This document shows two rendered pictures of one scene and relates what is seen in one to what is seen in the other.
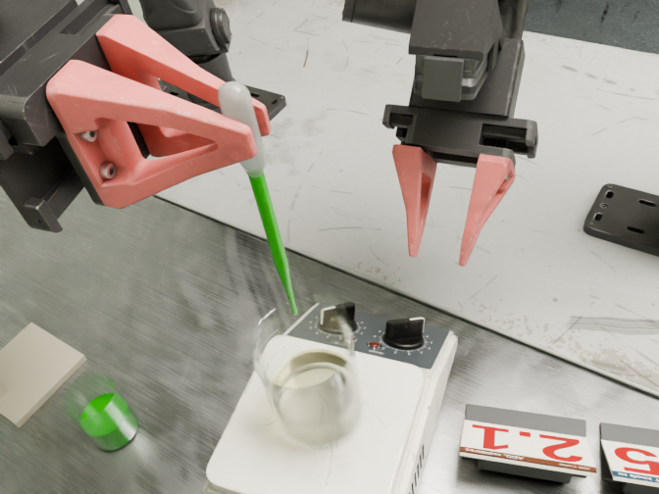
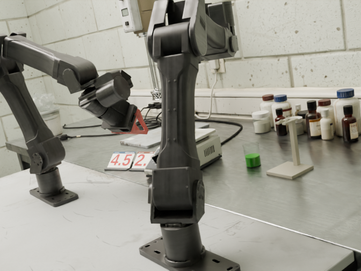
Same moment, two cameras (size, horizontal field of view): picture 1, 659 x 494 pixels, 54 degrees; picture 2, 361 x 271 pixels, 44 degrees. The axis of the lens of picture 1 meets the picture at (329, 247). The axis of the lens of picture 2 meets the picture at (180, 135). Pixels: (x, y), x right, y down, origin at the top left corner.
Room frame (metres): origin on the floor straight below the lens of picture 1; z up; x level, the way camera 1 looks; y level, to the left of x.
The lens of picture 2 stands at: (1.42, 0.30, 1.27)
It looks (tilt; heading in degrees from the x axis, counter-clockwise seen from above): 13 degrees down; 194
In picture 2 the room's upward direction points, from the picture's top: 10 degrees counter-clockwise
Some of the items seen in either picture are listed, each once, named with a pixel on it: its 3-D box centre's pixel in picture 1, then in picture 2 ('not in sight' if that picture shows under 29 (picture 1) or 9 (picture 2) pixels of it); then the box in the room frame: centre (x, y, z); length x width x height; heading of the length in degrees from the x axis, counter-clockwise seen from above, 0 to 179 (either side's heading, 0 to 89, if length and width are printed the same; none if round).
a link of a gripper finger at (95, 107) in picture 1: (171, 111); not in sight; (0.25, 0.06, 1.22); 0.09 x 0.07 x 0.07; 62
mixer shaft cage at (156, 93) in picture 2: not in sight; (154, 65); (-0.20, -0.15, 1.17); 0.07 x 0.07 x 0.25
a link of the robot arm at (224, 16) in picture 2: not in sight; (218, 28); (0.34, 0.18, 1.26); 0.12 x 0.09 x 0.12; 171
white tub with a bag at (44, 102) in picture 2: not in sight; (45, 113); (-0.49, -0.80, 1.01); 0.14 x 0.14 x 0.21
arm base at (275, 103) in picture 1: (207, 74); (182, 240); (0.76, 0.11, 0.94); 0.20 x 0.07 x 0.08; 49
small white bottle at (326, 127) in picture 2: not in sight; (326, 123); (0.12, 0.41, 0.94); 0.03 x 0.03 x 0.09
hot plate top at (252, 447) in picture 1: (319, 423); (188, 135); (0.22, 0.03, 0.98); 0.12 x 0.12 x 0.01; 62
